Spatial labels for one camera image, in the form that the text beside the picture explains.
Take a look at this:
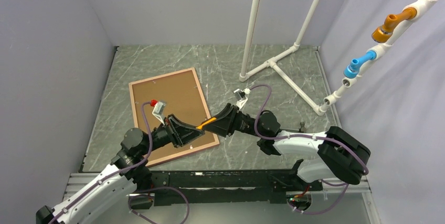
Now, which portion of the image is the pink picture frame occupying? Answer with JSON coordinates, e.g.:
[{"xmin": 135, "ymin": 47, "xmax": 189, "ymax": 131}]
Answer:
[{"xmin": 129, "ymin": 68, "xmax": 220, "ymax": 168}]

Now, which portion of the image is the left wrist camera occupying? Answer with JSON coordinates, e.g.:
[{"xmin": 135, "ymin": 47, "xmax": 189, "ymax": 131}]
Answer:
[{"xmin": 150, "ymin": 99, "xmax": 166, "ymax": 125}]

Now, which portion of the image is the blue nozzle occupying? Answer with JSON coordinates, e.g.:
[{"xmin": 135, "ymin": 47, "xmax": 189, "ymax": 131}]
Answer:
[{"xmin": 343, "ymin": 50, "xmax": 377, "ymax": 79}]

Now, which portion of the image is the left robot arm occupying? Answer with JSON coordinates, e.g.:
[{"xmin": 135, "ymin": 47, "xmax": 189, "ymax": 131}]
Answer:
[{"xmin": 36, "ymin": 114, "xmax": 205, "ymax": 223}]

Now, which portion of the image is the black handled hammer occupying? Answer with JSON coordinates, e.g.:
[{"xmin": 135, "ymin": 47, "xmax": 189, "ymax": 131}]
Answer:
[{"xmin": 298, "ymin": 122, "xmax": 306, "ymax": 133}]

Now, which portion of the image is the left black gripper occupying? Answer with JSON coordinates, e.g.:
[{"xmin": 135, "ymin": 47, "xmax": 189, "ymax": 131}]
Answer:
[{"xmin": 140, "ymin": 113, "xmax": 205, "ymax": 155}]

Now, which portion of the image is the orange handled screwdriver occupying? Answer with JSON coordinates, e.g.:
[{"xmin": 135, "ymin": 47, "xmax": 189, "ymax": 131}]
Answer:
[{"xmin": 196, "ymin": 117, "xmax": 217, "ymax": 130}]

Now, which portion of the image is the white PVC pipe stand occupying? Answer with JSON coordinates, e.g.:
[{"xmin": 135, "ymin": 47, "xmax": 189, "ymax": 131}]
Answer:
[{"xmin": 239, "ymin": 0, "xmax": 438, "ymax": 115}]

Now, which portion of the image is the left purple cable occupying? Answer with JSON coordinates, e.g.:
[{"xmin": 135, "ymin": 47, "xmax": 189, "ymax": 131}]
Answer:
[{"xmin": 48, "ymin": 101, "xmax": 190, "ymax": 224}]

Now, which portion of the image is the orange nozzle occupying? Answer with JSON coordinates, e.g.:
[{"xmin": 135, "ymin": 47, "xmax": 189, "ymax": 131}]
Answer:
[{"xmin": 371, "ymin": 7, "xmax": 417, "ymax": 43}]

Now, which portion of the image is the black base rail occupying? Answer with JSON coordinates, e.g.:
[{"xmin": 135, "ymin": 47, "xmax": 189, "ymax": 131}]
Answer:
[{"xmin": 136, "ymin": 169, "xmax": 323, "ymax": 206}]

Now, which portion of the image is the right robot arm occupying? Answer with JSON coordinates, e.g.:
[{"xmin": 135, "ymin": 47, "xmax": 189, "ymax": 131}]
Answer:
[{"xmin": 198, "ymin": 103, "xmax": 371, "ymax": 190}]

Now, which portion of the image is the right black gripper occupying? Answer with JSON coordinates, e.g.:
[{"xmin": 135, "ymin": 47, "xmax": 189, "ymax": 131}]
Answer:
[{"xmin": 202, "ymin": 103, "xmax": 264, "ymax": 137}]

